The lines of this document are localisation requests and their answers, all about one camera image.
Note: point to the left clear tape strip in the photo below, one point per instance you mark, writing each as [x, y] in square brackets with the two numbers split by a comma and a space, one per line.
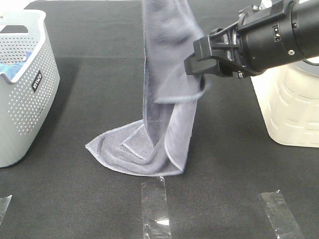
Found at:
[4, 203]

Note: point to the right clear tape strip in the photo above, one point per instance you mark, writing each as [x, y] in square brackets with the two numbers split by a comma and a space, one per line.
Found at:
[280, 216]

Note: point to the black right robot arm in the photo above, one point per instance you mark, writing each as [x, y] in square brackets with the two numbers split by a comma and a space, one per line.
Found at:
[305, 24]

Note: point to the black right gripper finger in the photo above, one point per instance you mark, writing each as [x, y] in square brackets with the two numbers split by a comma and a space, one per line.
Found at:
[201, 61]

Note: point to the centre clear tape strip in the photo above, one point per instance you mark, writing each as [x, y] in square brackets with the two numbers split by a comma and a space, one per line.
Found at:
[155, 209]

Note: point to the grey perforated laundry basket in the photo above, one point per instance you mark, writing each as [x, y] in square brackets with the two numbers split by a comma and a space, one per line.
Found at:
[25, 100]

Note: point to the black table cloth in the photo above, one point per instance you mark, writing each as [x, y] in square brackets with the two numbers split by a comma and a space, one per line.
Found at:
[60, 191]

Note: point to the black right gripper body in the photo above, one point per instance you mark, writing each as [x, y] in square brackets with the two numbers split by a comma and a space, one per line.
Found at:
[259, 40]

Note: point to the blue cloth in basket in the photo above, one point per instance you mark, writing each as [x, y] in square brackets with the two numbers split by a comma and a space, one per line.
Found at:
[10, 70]

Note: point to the grey microfibre towel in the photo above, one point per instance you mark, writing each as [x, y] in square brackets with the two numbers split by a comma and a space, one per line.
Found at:
[158, 144]

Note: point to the clear tape strip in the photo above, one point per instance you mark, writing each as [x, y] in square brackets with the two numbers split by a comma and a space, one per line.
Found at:
[4, 203]
[280, 216]
[155, 209]

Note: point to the cream white storage bin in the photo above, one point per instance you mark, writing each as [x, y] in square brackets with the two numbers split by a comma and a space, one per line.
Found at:
[288, 97]

